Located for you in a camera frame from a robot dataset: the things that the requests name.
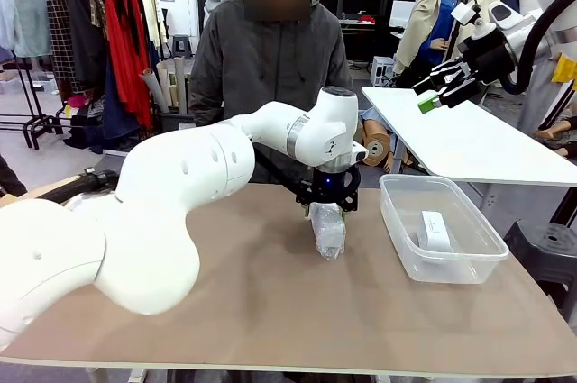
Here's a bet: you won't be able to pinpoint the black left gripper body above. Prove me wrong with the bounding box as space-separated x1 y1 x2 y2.
295 168 362 215

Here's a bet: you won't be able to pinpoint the mannequin pink top grey skirt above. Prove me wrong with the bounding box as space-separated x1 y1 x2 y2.
516 53 577 137

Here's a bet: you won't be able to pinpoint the mannequin feet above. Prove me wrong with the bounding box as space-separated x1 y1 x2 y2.
534 114 577 160

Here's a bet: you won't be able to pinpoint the red hanging dress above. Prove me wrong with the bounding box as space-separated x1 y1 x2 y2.
99 0 153 129

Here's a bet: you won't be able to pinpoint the brown cardboard spool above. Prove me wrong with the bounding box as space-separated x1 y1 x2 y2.
362 119 393 169

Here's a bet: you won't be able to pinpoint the person in grey jacket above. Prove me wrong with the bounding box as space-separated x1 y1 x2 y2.
188 0 353 187

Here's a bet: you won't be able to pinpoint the white unwrapped digital clock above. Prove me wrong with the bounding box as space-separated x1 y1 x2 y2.
416 209 454 253

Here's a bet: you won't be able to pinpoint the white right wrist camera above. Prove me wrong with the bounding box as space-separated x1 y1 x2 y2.
450 1 498 40

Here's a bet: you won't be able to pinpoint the black metal clothes rack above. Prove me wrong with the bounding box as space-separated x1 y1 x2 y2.
0 0 158 158

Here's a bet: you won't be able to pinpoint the dark sleeved arm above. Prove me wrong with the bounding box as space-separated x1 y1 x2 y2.
0 152 29 198

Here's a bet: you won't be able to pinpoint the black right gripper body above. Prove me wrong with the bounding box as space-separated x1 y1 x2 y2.
456 31 516 86

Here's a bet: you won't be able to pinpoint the navy hanging garment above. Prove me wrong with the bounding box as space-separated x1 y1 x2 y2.
102 53 142 140

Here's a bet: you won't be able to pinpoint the grey step stool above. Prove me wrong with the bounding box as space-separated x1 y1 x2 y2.
170 33 195 60

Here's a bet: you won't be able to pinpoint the yellow garment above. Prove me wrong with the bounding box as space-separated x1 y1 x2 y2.
552 53 577 85

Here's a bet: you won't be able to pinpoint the cream cardboard tube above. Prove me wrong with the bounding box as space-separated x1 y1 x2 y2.
156 60 179 110

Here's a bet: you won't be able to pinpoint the black hanging garment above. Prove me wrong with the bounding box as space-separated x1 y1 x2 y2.
67 0 108 89

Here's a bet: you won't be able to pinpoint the cream hanging garment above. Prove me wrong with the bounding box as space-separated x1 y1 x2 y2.
137 0 162 49

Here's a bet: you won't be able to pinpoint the mannequin beige coat blue shirt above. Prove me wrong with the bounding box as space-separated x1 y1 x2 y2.
394 0 470 87

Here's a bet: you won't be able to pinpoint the dark plastic bin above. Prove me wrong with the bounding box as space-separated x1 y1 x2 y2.
160 110 196 134

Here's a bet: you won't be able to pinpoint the white computer case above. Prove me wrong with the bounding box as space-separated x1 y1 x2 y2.
369 56 398 88

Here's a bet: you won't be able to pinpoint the white side table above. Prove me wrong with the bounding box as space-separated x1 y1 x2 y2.
361 85 577 222

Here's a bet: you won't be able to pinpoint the bubble-wrapped clock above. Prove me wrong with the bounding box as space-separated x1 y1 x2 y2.
307 202 348 261

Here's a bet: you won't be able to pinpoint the grey cardboard tube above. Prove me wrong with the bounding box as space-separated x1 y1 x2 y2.
174 57 191 116

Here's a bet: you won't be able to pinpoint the black plastic stool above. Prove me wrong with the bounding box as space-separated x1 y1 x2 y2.
502 220 577 317

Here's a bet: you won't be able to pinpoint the clear plastic container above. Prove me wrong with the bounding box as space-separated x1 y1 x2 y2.
378 173 511 286

